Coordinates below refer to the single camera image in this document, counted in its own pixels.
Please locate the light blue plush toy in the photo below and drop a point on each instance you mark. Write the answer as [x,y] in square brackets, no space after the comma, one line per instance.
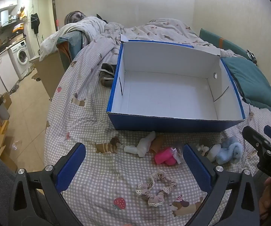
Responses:
[229,153]

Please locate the blue cardboard box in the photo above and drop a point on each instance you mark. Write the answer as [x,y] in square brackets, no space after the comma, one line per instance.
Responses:
[168,94]

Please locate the teal pillow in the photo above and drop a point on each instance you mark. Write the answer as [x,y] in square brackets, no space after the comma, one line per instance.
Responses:
[251,84]

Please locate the white plush toy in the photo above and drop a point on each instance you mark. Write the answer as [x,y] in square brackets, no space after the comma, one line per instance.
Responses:
[212,151]

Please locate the white washing machine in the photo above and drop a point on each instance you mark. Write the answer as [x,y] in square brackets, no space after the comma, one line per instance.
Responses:
[20,54]

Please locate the beige lace scrunchie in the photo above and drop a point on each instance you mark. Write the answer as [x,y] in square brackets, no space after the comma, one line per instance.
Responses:
[156,189]

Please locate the clear plastic toy packet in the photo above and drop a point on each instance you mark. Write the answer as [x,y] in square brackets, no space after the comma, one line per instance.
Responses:
[177,155]

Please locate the brown grey slippers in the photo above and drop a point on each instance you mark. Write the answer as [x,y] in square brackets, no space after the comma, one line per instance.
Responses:
[107,75]

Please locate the black and white small item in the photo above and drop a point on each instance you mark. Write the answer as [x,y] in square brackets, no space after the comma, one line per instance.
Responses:
[251,55]

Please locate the grey bin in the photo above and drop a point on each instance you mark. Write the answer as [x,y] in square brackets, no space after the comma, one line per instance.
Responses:
[1,111]

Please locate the dark patterned cushion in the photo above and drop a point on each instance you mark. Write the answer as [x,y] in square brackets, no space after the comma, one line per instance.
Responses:
[75,17]

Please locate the pink soft ball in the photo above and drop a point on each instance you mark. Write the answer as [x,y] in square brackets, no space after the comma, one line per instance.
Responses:
[165,159]

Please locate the white sock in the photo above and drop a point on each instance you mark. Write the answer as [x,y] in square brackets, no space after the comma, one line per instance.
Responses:
[143,147]

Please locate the printed quilt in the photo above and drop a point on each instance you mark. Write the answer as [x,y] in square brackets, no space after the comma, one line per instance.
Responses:
[149,30]

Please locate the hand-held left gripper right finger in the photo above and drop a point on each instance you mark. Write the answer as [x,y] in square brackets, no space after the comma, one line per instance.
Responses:
[196,169]

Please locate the white water heater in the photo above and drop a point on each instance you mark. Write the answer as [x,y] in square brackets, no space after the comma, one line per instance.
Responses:
[4,16]

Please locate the black hanging garment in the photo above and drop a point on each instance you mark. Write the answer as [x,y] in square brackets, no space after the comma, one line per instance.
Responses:
[35,22]

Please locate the small brown soft item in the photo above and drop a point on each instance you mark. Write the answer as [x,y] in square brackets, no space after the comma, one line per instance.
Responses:
[158,144]

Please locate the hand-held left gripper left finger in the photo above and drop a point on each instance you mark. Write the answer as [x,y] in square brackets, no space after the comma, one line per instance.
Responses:
[72,167]

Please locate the large brown cardboard box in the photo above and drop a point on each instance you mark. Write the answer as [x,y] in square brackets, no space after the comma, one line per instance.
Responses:
[49,75]

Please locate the teal cushion with orange stripe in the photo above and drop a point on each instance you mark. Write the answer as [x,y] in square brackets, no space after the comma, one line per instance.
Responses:
[222,41]

